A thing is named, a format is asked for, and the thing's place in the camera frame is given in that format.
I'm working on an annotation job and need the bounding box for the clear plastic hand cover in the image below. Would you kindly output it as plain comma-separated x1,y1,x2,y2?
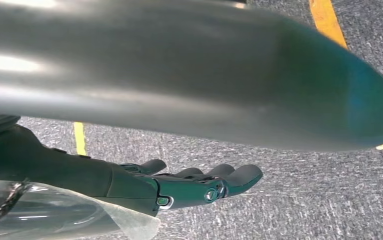
0,180,161,240

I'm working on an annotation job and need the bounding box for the smooth robot body shell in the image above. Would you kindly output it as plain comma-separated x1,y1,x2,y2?
0,0,383,153

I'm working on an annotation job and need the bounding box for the braided black cable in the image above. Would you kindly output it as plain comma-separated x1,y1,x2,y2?
0,181,31,233

